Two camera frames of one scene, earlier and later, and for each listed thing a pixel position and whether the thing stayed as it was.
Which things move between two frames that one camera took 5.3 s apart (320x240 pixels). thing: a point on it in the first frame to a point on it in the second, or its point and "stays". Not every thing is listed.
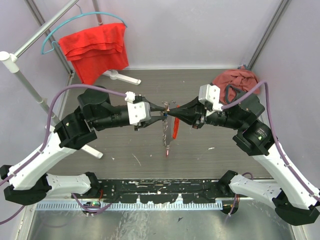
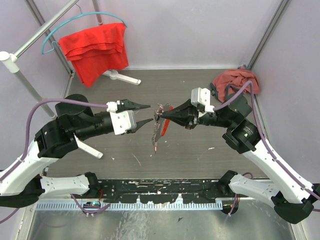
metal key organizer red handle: [176, 128] to [161, 123]
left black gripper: [154, 119] to [128, 105]
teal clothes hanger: [55, 43] stays
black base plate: [155, 191] stays
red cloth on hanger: [97, 51] stays
